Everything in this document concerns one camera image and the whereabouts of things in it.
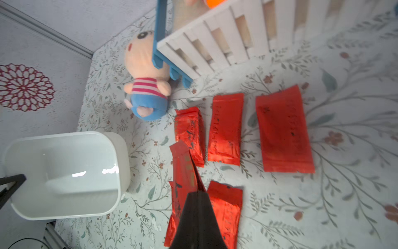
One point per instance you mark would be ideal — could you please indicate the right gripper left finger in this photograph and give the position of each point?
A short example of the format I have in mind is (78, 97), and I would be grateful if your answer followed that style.
(186, 235)

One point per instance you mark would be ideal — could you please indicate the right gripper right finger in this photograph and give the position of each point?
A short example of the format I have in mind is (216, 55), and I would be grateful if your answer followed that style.
(209, 233)

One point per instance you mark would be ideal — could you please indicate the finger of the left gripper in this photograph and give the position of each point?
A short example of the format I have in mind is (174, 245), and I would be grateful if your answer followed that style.
(11, 184)

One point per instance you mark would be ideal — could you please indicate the red tea bag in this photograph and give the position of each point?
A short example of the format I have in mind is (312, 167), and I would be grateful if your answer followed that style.
(186, 179)
(227, 204)
(189, 128)
(225, 129)
(284, 139)

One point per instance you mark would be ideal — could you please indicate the white plastic storage box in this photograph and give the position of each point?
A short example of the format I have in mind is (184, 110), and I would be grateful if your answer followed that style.
(70, 175)

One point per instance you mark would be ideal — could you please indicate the plush doll blue pants outside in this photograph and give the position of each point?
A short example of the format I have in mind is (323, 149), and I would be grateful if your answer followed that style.
(148, 92)

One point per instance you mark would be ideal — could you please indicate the blue white toy crib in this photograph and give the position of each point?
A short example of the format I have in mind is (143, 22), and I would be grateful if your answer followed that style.
(213, 35)

